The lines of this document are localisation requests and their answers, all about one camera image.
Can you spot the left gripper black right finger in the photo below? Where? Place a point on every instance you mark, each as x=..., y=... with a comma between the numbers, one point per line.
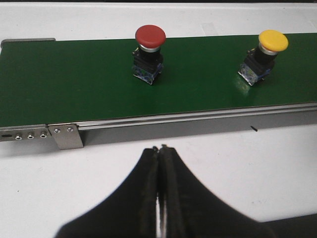
x=189, y=210

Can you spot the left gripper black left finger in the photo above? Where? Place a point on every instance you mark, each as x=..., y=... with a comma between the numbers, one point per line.
x=129, y=212

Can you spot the red mushroom push button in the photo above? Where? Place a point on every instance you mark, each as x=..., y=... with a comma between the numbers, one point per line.
x=148, y=60

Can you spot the yellow mushroom push button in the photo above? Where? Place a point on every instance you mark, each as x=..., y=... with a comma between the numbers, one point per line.
x=259, y=61

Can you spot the green conveyor belt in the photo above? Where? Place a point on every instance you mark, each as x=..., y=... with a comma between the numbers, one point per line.
x=51, y=82

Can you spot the steel conveyor mounting bracket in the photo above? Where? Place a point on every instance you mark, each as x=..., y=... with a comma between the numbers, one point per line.
x=66, y=136

